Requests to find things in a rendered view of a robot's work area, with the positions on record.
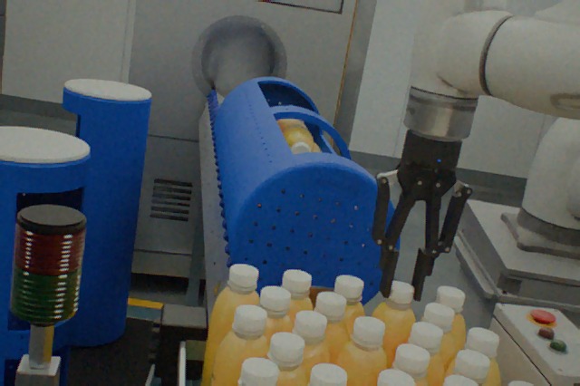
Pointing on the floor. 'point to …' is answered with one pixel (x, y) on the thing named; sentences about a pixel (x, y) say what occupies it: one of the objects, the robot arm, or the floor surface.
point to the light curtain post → (353, 70)
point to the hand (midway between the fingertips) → (403, 274)
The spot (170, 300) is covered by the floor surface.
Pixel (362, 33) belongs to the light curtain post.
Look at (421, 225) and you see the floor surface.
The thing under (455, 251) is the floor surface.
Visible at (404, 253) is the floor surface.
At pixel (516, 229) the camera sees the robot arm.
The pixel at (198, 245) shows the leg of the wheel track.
